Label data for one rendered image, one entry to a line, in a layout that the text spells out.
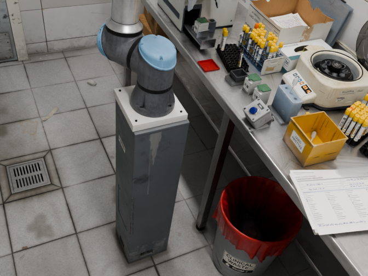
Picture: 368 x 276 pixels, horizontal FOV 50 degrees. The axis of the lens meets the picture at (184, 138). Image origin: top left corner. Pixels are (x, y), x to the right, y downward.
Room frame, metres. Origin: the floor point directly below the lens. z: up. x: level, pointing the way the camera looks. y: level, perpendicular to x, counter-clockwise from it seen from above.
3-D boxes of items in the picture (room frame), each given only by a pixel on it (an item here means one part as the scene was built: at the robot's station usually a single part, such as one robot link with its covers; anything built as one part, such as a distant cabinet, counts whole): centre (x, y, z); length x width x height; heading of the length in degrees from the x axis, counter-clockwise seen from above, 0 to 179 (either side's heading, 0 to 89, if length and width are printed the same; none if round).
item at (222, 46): (1.42, -0.14, 0.93); 0.17 x 0.09 x 0.11; 21
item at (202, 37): (1.53, 0.02, 0.92); 0.21 x 0.07 x 0.05; 32
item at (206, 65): (1.34, -0.05, 0.88); 0.07 x 0.07 x 0.01; 32
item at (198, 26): (1.51, 0.01, 0.95); 0.05 x 0.04 x 0.06; 122
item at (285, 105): (1.12, -0.34, 0.92); 0.10 x 0.07 x 0.10; 27
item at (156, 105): (1.03, 0.13, 0.95); 0.15 x 0.15 x 0.10
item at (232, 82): (1.28, -0.17, 0.89); 0.09 x 0.05 x 0.04; 122
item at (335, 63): (1.32, -0.52, 0.97); 0.15 x 0.15 x 0.07
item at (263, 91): (1.17, -0.25, 0.91); 0.05 x 0.04 x 0.07; 122
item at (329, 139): (0.96, -0.42, 0.93); 0.13 x 0.13 x 0.10; 28
